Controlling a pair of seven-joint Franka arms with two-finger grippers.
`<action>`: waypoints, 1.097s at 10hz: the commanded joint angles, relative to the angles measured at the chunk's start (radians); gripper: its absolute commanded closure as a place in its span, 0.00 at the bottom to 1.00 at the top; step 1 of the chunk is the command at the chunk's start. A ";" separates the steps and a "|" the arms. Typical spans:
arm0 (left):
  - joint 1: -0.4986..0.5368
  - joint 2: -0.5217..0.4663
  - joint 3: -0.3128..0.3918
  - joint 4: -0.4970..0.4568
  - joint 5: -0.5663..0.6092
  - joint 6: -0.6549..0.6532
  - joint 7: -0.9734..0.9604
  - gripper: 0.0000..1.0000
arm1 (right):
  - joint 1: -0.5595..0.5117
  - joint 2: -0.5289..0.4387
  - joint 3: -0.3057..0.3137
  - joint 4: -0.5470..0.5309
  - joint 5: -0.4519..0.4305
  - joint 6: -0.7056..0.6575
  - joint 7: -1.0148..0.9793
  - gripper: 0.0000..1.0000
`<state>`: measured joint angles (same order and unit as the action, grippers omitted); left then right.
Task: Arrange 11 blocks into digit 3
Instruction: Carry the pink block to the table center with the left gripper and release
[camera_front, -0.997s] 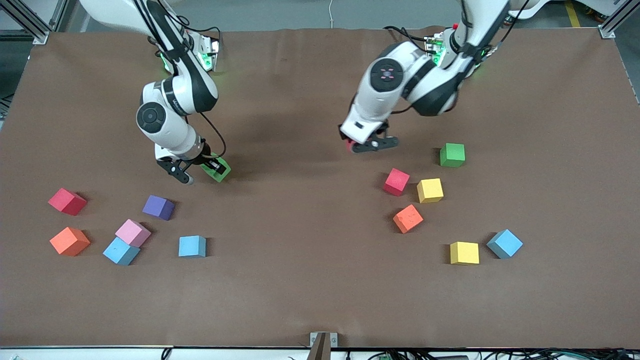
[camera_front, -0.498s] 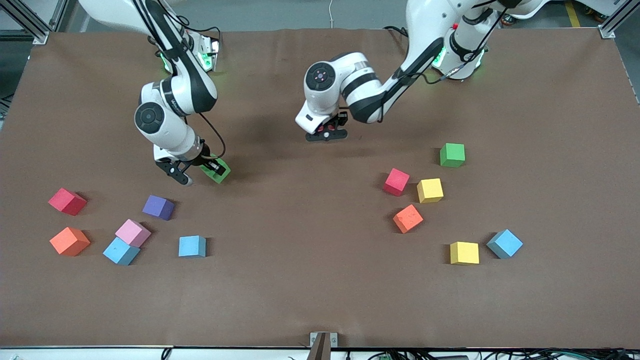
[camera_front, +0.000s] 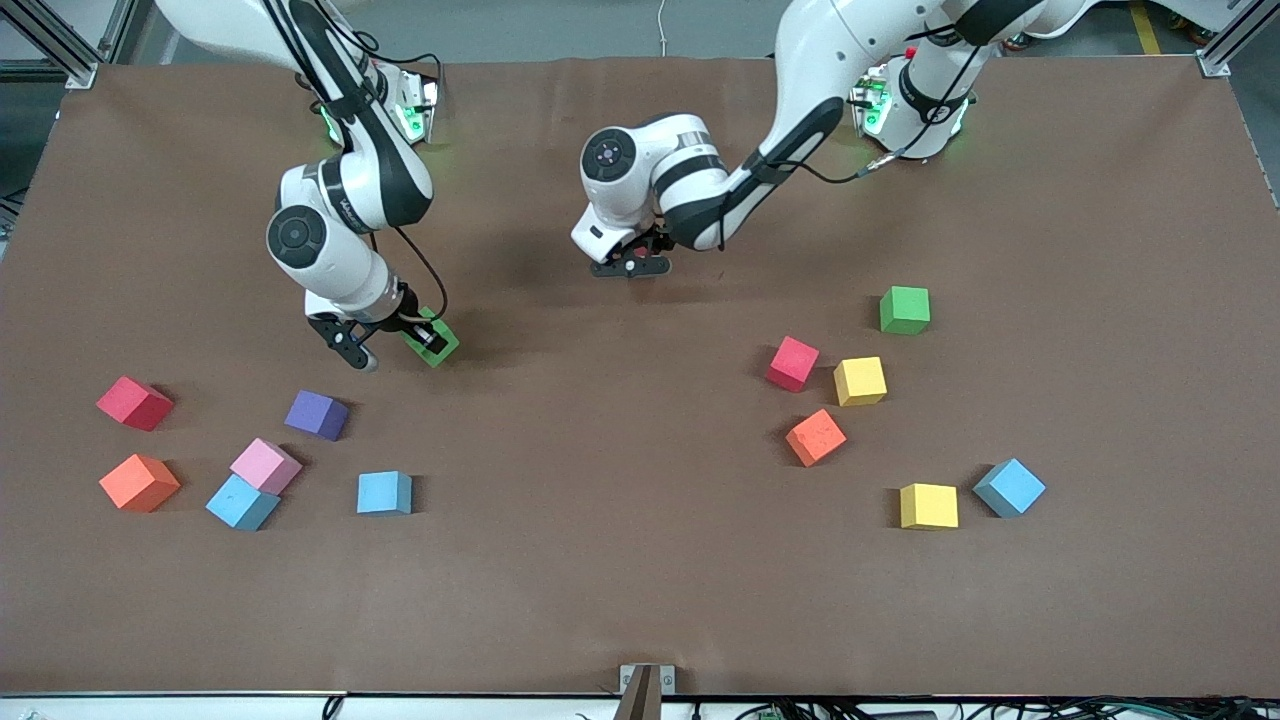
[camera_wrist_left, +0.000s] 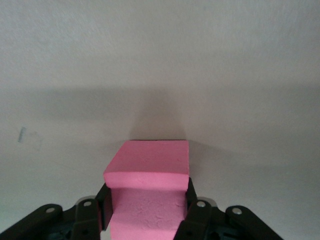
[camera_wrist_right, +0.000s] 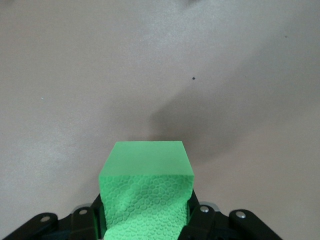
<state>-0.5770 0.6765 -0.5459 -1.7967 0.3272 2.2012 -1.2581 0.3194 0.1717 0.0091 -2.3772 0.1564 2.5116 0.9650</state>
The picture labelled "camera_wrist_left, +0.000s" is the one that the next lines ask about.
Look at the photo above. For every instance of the red foam cube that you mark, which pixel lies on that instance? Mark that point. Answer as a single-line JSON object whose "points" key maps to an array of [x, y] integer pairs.
{"points": [[150, 162]]}

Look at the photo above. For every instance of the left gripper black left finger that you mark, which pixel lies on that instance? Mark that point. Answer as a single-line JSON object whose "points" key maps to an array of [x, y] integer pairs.
{"points": [[82, 220]]}

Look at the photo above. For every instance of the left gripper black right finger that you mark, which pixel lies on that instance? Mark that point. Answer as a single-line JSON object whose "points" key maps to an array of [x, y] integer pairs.
{"points": [[200, 220]]}

